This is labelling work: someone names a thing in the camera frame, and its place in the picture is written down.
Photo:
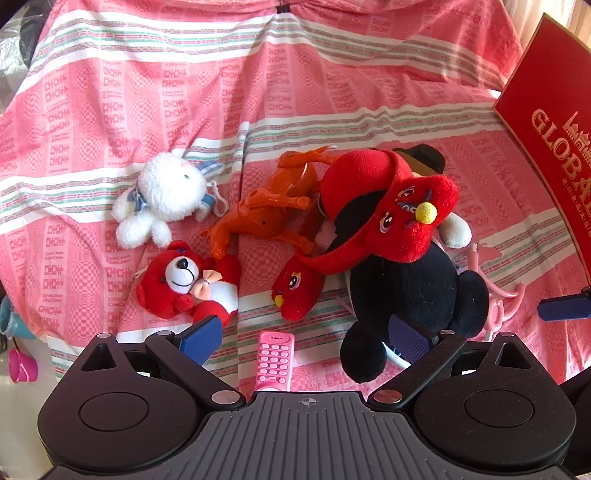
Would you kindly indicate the brown plush pouch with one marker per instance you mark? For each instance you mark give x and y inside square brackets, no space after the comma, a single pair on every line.
[427,159]

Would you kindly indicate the clear plastic bag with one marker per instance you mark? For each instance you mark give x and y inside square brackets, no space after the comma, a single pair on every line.
[14,50]

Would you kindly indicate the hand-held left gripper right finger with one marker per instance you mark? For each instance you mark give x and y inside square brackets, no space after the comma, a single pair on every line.
[411,339]

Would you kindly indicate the red plush hat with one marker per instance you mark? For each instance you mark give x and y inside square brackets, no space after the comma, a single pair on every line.
[383,203]

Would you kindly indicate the red plush bear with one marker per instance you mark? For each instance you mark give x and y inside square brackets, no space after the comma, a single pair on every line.
[184,284]

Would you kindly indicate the pink toy phone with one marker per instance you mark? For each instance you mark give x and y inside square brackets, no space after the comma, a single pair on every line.
[276,357]

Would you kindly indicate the orange plastic toy horse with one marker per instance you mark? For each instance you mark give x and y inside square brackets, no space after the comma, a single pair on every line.
[265,203]

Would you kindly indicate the white plush bunny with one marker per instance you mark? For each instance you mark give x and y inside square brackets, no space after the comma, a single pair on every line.
[159,196]

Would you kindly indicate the black plush mouse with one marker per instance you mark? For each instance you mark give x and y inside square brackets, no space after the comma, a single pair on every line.
[415,286]

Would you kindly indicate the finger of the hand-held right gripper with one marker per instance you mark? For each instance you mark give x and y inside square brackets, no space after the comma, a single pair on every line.
[561,310]

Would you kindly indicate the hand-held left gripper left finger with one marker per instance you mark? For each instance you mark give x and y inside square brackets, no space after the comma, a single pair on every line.
[199,340]

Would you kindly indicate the pink toy cup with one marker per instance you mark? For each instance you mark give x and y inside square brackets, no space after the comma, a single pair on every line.
[22,367]

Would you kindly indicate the red cardboard box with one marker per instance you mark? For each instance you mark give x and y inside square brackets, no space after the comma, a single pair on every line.
[549,138]

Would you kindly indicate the teal toy cup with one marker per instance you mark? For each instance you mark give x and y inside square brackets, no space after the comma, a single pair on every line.
[16,323]

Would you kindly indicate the pink plastic butterfly toy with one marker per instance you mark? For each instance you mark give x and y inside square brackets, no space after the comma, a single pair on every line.
[501,295]

